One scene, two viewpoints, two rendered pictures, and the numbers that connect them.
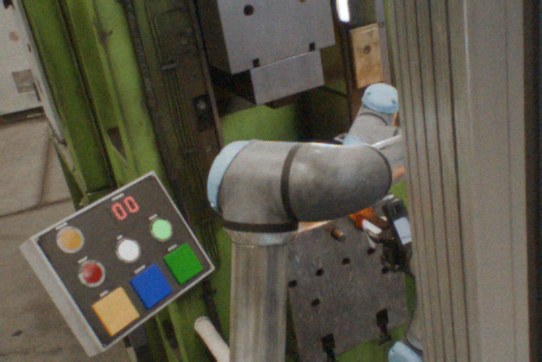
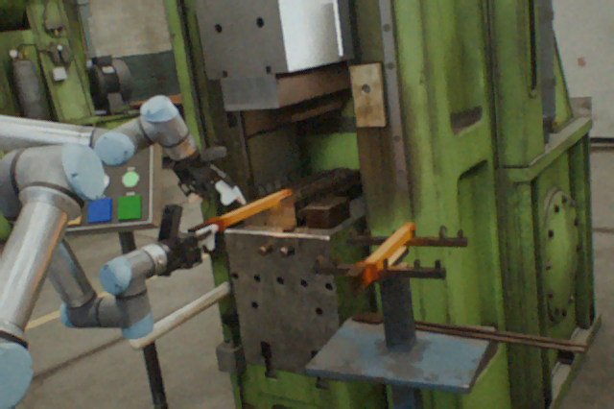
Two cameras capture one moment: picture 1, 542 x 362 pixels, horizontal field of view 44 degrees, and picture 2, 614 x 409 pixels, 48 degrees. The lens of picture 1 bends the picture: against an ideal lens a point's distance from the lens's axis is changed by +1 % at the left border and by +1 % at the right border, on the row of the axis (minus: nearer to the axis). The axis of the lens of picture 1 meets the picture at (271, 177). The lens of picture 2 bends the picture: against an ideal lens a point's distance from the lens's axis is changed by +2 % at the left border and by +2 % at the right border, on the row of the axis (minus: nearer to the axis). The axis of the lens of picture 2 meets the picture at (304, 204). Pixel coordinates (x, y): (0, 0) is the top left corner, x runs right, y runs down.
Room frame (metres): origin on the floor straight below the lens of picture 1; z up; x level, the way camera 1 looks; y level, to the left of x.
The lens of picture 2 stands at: (0.66, -1.82, 1.46)
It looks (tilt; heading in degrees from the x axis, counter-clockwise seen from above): 14 degrees down; 57
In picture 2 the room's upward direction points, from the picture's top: 8 degrees counter-clockwise
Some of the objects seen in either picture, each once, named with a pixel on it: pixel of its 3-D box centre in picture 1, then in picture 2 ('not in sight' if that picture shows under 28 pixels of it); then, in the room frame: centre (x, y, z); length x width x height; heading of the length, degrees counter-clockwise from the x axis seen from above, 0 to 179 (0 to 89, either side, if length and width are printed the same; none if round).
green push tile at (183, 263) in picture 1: (182, 263); (129, 207); (1.36, 0.24, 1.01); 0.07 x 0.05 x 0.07; 136
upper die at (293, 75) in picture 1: (255, 64); (290, 84); (1.85, -0.01, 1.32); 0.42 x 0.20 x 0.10; 21
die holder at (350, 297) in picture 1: (303, 246); (331, 271); (1.88, -0.06, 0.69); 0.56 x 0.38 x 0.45; 21
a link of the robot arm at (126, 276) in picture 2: not in sight; (127, 273); (1.13, -0.32, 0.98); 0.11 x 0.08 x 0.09; 22
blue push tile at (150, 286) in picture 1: (150, 286); (100, 210); (1.28, 0.31, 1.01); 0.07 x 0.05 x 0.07; 136
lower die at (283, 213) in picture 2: not in sight; (305, 194); (1.85, -0.01, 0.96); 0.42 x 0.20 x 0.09; 21
